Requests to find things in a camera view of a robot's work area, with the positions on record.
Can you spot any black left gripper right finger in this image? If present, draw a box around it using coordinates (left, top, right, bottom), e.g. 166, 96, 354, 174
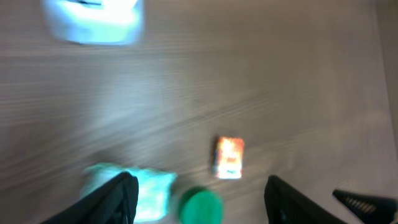
264, 175, 344, 224

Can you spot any green lid jar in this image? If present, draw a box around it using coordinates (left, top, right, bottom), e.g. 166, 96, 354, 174
177, 186, 223, 224

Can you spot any orange small carton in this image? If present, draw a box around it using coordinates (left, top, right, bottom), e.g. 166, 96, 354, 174
213, 136, 244, 179

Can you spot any teal white snack packet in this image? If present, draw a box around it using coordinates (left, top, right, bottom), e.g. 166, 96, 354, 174
80, 163, 177, 223

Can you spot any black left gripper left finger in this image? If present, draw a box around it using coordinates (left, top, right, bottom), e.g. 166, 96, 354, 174
43, 172, 139, 224

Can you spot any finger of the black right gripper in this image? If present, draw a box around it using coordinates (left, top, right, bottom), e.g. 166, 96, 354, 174
332, 189, 397, 224

